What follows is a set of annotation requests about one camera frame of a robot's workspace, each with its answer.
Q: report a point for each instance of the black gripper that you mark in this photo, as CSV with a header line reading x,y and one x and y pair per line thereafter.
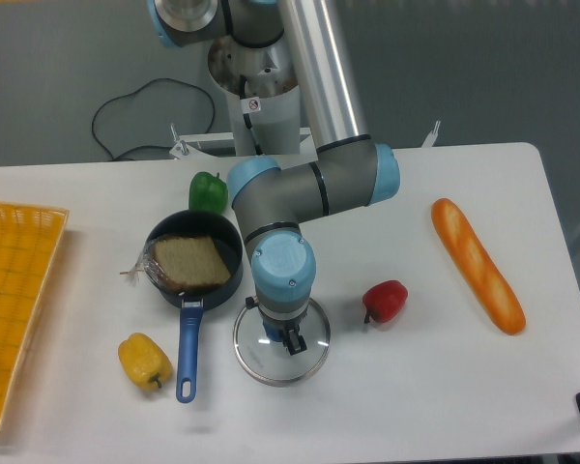
x,y
286,326

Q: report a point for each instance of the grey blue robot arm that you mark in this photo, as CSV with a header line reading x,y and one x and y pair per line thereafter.
x,y
272,195

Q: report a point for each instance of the white metal base frame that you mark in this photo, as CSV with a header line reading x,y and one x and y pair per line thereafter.
x,y
221,144

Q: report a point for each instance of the yellow bell pepper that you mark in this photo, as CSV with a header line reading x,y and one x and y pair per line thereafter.
x,y
144,363

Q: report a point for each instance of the bread slice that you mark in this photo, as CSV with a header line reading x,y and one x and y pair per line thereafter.
x,y
181,264

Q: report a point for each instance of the orange baguette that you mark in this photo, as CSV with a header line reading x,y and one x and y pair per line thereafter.
x,y
472,260

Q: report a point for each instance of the glass pot lid blue knob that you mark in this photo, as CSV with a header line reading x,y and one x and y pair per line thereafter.
x,y
267,360

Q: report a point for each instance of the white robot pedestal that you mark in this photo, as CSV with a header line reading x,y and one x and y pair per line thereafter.
x,y
262,95

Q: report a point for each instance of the green bell pepper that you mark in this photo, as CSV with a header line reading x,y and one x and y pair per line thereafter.
x,y
207,192

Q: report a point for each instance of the yellow woven basket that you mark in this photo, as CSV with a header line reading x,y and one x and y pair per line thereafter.
x,y
29,238

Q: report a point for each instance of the dark blue saucepan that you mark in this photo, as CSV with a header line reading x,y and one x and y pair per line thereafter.
x,y
193,305

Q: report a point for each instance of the red bell pepper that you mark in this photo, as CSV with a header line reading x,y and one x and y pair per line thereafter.
x,y
383,301

